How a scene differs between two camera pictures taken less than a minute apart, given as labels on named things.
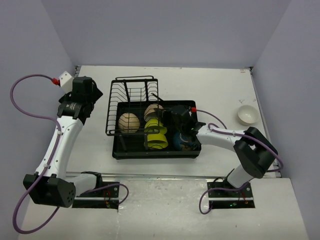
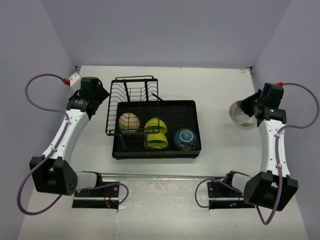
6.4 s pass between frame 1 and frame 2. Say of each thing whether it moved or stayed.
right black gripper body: moved
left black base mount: stayed
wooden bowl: stayed
